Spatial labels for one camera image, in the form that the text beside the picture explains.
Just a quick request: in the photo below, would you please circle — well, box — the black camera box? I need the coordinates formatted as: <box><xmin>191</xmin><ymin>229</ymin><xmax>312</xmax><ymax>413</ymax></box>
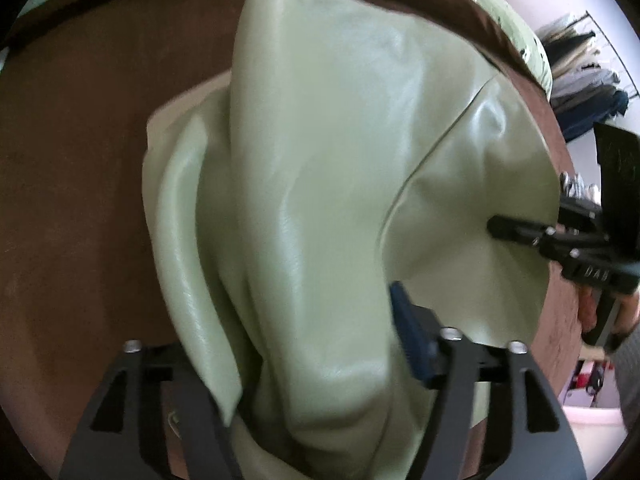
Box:
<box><xmin>593</xmin><ymin>122</ymin><xmax>639</xmax><ymax>247</ymax></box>

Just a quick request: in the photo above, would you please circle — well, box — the brown bed blanket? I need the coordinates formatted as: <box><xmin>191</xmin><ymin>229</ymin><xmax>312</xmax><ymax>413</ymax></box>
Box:
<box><xmin>1</xmin><ymin>0</ymin><xmax>572</xmax><ymax>478</ymax></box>

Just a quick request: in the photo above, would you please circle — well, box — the grey sweater sleeve forearm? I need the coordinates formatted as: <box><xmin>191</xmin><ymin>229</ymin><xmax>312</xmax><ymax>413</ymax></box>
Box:
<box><xmin>604</xmin><ymin>326</ymin><xmax>640</xmax><ymax>430</ymax></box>

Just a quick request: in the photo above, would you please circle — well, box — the light green jacket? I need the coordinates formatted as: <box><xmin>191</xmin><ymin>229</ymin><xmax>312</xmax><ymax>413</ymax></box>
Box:
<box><xmin>142</xmin><ymin>0</ymin><xmax>559</xmax><ymax>479</ymax></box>

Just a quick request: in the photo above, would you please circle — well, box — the person's right hand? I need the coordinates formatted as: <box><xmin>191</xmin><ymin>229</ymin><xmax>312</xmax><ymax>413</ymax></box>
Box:
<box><xmin>576</xmin><ymin>285</ymin><xmax>639</xmax><ymax>347</ymax></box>

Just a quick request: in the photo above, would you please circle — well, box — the clothes rack with garments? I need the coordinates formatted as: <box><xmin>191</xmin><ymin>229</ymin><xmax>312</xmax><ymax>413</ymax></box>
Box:
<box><xmin>537</xmin><ymin>12</ymin><xmax>639</xmax><ymax>143</ymax></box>

